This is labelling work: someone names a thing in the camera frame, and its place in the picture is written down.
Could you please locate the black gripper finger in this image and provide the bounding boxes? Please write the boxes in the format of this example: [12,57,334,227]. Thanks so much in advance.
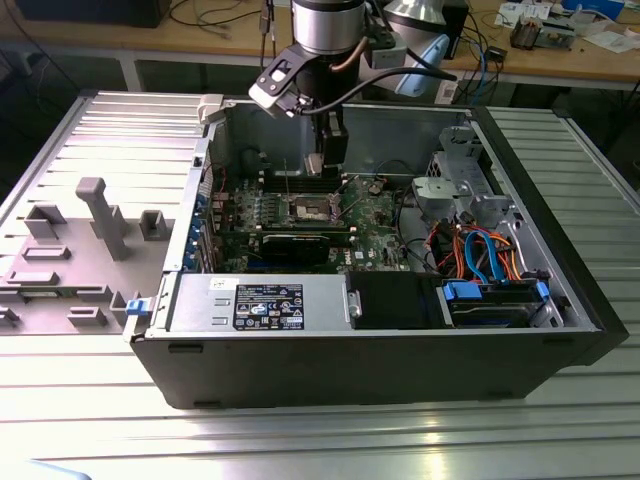
[318,111,350,169]

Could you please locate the black RAM slot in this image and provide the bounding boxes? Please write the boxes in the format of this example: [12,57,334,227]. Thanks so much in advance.
[260,169,349,184]
[260,180,349,195]
[260,227,357,241]
[259,222,357,232]

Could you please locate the green motherboard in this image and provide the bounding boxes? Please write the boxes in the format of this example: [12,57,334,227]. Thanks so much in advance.
[209,169,426,274]

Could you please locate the black graphics card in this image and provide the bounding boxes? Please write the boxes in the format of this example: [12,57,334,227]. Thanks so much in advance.
[260,230,332,265]

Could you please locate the silver metal drive cage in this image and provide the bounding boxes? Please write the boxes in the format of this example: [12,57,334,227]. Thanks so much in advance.
[412,124,516,236]

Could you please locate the grey case latch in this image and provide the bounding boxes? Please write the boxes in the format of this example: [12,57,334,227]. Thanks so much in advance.
[197,94,224,126]

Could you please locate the black upright device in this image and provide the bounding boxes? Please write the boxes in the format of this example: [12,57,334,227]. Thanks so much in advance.
[442,0,472,61]

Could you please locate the black plastic shroud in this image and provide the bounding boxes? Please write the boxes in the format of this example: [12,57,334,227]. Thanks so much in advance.
[347,271,441,331]

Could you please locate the hard disk in blue carrier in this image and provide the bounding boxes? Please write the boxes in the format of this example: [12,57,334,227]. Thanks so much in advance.
[439,279,551,329]

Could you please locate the white paper sheets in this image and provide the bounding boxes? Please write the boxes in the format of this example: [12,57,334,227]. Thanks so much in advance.
[494,2,554,26]

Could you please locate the silver power supply unit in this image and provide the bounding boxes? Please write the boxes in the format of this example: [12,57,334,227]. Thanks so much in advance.
[169,273,349,334]

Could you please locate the copper coil device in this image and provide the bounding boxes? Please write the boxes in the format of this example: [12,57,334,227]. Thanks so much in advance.
[509,17,544,51]

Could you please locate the black PC case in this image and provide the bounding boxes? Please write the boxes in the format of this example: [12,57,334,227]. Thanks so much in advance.
[122,94,630,412]

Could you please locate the wooden desk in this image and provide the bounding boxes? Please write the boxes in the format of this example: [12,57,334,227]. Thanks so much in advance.
[0,0,640,94]

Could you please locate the grey metal device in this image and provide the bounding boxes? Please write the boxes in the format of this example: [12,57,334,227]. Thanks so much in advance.
[542,12,576,51]

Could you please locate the large black box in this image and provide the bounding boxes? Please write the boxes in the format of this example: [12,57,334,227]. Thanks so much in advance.
[14,0,164,29]

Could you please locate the grey parts rack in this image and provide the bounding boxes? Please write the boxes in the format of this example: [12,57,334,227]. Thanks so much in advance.
[0,177,176,336]

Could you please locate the white paper sheet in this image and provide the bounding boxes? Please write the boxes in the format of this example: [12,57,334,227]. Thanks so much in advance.
[582,29,640,54]

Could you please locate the pale blue plastic object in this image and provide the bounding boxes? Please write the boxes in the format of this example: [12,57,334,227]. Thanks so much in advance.
[27,458,94,480]

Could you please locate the brown arm cable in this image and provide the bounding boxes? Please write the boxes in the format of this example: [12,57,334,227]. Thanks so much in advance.
[329,42,366,74]

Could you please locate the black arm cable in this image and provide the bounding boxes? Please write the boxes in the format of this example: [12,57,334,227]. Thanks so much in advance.
[299,67,459,119]

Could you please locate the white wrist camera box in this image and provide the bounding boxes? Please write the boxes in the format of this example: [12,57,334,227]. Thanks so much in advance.
[248,49,306,119]

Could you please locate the hanging grey cables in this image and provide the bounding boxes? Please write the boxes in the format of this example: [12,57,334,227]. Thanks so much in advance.
[257,0,281,99]

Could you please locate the black wire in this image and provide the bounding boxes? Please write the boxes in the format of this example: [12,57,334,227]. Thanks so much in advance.
[393,159,441,274]

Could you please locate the red wire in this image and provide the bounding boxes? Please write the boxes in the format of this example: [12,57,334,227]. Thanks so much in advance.
[427,222,451,274]

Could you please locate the orange wire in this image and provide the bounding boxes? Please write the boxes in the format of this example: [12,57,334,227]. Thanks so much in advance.
[492,230,526,281]
[449,232,467,274]

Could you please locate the blue cable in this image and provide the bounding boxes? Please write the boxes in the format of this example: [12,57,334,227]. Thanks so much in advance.
[477,39,494,99]

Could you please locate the blue wire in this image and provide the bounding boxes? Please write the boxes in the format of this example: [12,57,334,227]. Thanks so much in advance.
[480,230,506,286]
[462,229,484,284]

